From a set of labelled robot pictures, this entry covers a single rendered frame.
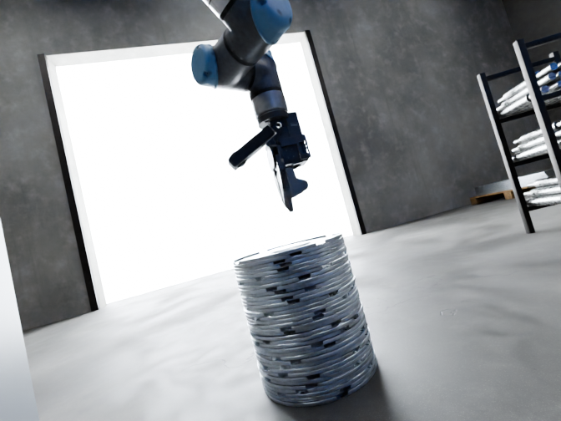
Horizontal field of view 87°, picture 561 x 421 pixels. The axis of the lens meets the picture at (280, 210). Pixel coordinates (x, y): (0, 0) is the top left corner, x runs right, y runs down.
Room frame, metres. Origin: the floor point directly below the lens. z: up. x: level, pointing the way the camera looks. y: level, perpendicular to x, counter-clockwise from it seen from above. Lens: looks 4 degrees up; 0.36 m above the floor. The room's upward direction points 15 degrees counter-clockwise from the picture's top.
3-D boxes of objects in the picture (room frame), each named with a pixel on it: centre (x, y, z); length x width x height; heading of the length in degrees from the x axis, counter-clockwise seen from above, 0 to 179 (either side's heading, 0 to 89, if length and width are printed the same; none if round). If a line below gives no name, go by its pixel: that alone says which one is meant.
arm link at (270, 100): (0.64, -0.03, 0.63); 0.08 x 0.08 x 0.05
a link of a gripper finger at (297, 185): (0.63, -0.04, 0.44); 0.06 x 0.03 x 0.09; 100
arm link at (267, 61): (0.64, -0.03, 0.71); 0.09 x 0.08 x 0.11; 131
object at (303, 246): (0.77, 0.01, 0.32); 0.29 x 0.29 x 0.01
